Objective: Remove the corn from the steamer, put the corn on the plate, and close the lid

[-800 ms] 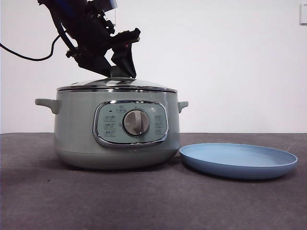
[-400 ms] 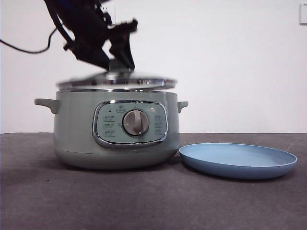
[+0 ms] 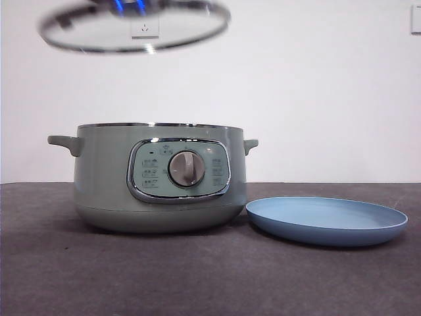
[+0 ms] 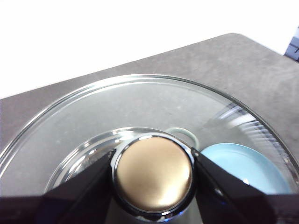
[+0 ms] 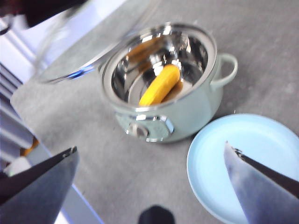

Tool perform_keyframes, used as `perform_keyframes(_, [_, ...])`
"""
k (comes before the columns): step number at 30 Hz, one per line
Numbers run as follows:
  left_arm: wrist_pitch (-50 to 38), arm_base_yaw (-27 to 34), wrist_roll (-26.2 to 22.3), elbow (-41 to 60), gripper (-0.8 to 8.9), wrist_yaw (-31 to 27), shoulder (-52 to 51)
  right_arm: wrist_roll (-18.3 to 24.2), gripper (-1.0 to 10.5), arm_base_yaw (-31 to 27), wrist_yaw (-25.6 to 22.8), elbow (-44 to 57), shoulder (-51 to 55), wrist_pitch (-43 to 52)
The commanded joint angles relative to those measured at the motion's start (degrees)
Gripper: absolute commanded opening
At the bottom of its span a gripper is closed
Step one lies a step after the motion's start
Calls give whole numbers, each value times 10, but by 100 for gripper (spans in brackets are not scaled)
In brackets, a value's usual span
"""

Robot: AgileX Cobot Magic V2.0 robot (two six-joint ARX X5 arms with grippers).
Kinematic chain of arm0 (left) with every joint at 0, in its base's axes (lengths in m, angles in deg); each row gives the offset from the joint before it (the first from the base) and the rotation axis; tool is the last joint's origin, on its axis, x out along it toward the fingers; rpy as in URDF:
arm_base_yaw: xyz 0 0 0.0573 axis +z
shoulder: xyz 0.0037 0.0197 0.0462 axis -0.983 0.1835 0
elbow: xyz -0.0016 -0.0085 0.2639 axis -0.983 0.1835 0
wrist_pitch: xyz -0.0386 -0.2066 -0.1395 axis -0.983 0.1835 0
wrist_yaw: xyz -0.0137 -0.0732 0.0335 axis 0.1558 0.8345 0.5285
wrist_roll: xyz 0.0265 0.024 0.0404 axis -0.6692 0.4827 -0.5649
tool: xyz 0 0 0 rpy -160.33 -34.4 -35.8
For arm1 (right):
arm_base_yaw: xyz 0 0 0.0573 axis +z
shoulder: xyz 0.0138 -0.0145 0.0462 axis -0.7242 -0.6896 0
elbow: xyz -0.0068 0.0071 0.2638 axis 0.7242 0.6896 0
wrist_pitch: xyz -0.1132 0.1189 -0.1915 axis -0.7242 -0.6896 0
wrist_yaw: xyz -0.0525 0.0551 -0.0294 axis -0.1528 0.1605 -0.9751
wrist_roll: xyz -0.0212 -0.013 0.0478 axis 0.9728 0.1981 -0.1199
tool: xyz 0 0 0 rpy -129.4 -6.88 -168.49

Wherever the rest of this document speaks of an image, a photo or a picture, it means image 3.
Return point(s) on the white wall socket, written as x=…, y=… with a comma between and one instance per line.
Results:
x=144, y=28

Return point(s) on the blue round plate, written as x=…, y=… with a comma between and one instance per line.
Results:
x=325, y=227

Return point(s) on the glass lid with green knob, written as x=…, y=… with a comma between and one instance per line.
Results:
x=82, y=36

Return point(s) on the white wall switch plate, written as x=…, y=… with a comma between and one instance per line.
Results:
x=416, y=19

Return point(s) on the pale green electric steamer pot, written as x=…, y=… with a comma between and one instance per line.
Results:
x=105, y=171

